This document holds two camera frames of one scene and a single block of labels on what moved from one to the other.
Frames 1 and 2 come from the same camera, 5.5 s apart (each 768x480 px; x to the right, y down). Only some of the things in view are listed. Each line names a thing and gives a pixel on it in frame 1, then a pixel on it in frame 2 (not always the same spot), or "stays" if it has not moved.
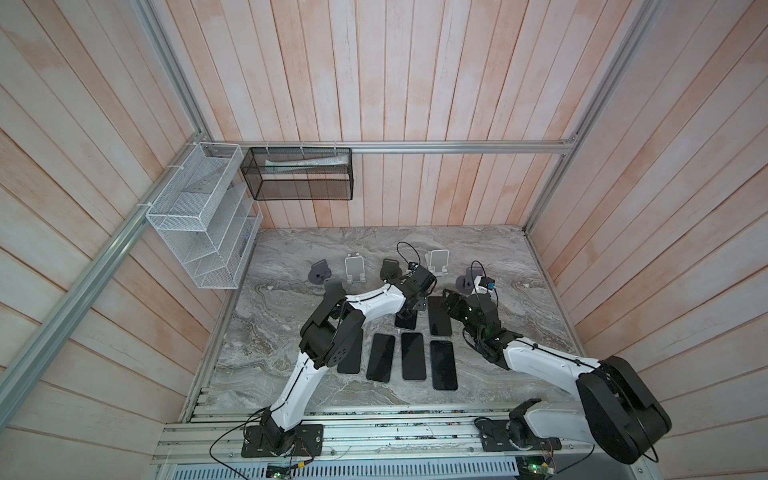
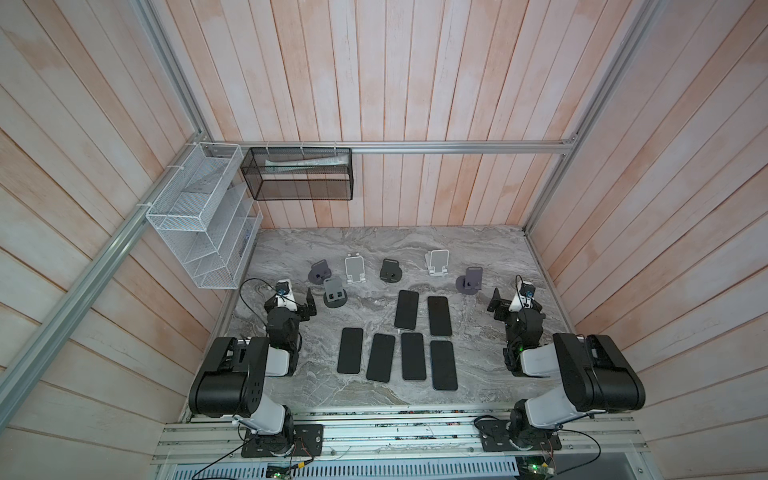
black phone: x=381 y=358 stays
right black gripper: x=460 y=302 to x=503 y=306
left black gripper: x=421 y=304 to x=302 y=309
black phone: x=407 y=323 stays
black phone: x=352 y=362 stays
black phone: x=444 y=376 stays
